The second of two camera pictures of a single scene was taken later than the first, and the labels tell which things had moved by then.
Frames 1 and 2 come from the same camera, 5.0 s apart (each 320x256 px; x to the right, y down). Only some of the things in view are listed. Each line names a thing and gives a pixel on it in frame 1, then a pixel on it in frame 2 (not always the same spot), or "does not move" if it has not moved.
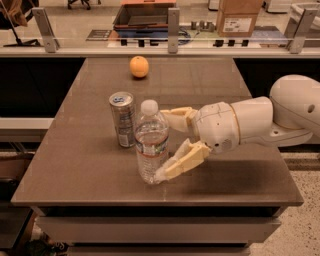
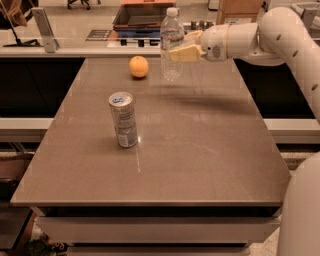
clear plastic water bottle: (151, 141) to (172, 41)
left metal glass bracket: (47, 29) does not move
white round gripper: (215, 127) to (214, 43)
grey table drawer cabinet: (158, 230) does not move
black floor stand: (19, 43) does not move
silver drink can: (122, 106) does not move
